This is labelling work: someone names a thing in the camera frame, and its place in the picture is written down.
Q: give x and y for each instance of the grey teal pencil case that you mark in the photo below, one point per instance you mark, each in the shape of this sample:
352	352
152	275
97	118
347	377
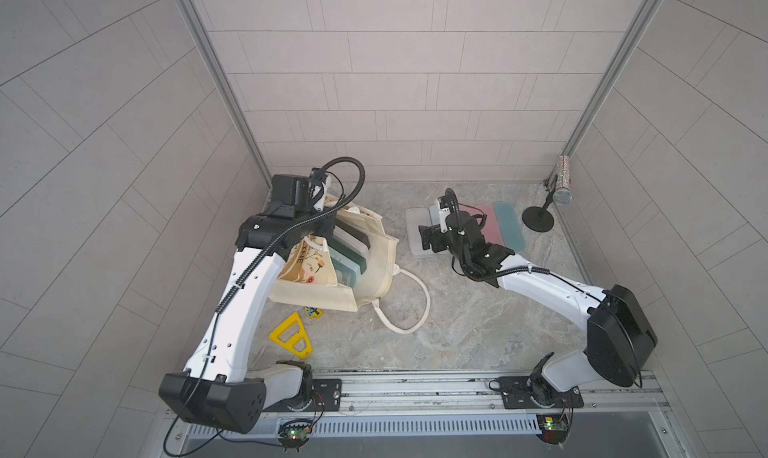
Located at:
345	275

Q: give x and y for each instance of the circuit board with wires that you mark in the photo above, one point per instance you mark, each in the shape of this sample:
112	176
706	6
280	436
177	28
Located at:
294	434
554	430

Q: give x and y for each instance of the white glossy tin pencil case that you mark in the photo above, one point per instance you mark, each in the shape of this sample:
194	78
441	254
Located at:
415	218

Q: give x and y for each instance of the teal translucent pencil case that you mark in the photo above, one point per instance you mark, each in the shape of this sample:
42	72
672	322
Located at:
509	226

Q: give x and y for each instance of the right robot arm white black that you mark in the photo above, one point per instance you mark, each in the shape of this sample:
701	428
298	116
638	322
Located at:
619	337

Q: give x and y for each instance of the pale mint pencil case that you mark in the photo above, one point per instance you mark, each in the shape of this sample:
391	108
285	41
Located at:
436	214

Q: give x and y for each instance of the right circuit board with wires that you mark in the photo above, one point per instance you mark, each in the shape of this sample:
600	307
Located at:
554	430

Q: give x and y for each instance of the yellow triangular plastic tool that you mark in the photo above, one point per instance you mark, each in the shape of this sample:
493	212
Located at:
292	336

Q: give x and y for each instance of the aluminium mounting rail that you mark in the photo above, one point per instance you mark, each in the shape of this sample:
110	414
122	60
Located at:
443	392

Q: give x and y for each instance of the floral canvas tote bag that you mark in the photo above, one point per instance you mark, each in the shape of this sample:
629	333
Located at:
308	279

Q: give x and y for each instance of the small round yellow sticker toy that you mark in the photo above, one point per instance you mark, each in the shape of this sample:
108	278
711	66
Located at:
313	313

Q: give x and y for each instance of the dark grey pencil case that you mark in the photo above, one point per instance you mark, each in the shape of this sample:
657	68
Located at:
356	233

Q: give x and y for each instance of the glitter microphone on stand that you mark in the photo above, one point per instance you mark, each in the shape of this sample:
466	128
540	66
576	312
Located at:
539	218

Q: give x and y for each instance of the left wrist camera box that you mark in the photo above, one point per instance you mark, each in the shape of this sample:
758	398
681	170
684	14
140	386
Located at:
291	190

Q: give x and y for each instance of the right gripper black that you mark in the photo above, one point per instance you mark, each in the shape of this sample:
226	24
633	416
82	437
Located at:
436	244

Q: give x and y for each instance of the left circuit board with wires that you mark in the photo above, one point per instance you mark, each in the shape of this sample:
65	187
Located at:
294	434

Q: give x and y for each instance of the dark green pencil case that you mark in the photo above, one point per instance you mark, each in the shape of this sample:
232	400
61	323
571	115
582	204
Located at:
346	256

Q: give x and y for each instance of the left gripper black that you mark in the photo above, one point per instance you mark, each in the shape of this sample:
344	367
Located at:
326	227

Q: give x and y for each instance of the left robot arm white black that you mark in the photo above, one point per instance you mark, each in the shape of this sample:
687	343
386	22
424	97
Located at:
214	389

